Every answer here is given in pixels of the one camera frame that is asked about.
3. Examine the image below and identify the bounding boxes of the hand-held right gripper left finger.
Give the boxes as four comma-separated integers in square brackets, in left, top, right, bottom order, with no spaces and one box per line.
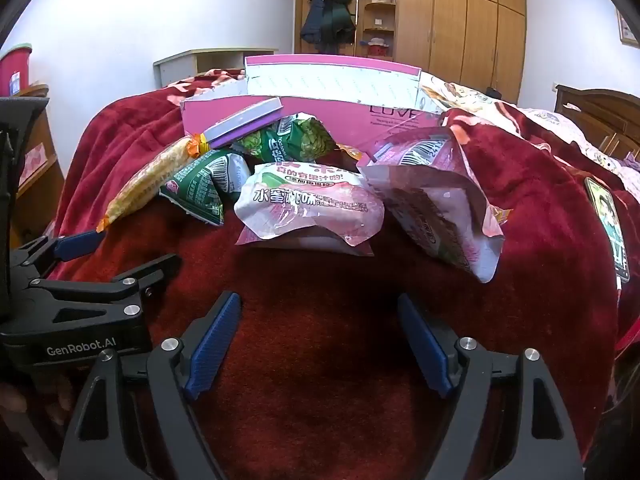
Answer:
[57,290,243,480]

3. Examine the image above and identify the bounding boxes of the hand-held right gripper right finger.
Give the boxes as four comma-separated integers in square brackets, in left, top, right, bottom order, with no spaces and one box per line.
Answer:
[396,292,586,480]

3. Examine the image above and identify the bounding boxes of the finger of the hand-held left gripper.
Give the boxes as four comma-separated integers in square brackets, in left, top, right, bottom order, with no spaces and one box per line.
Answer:
[10,230,108,282]
[30,253,182,323]

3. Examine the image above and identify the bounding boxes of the rice cracker packet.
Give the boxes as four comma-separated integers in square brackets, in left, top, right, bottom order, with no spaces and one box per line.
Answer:
[97,132,208,233]

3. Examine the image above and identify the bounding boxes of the green pea snack packet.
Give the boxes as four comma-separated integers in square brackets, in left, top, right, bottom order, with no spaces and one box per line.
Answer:
[230,114,338,165]
[159,149,252,227]

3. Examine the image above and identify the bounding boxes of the pink jelly drink pouch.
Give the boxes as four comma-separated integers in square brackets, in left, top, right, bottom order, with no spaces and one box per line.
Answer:
[357,126,507,284]
[234,160,386,259]

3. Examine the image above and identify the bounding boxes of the purple plastic tray pack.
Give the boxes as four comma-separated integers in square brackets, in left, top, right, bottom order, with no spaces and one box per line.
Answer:
[202,97,283,150]

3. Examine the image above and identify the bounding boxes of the pink cardboard box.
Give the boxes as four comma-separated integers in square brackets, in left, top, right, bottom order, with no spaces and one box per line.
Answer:
[180,55,453,161]

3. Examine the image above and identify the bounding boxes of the wooden side cabinet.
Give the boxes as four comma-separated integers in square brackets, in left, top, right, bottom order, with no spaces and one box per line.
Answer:
[10,85,66,248]

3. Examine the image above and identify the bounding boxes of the red printed blanket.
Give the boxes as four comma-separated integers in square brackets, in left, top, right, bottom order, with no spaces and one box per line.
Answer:
[47,72,626,480]

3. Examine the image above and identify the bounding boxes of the red storage bin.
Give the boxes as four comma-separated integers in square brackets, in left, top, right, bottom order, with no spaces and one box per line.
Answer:
[0,45,35,96]

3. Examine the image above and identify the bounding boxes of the smartphone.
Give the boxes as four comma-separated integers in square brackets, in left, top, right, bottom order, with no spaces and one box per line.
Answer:
[584,176,631,283]

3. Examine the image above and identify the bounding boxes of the wooden headboard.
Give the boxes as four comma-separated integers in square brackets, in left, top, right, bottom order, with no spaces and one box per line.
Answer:
[554,84,640,158]

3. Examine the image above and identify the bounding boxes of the dark hanging coat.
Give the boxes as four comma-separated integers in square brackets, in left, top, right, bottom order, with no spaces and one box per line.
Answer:
[300,0,331,53]

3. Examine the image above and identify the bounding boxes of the green hanging coat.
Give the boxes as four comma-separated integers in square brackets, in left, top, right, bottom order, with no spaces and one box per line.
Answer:
[322,0,358,56]

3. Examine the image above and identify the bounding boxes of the wooden wardrobe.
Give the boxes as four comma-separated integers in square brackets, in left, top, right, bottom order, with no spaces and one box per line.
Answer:
[278,0,527,103]

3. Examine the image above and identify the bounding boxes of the framed wall picture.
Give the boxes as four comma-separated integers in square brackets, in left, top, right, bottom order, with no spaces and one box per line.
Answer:
[614,7,640,50]

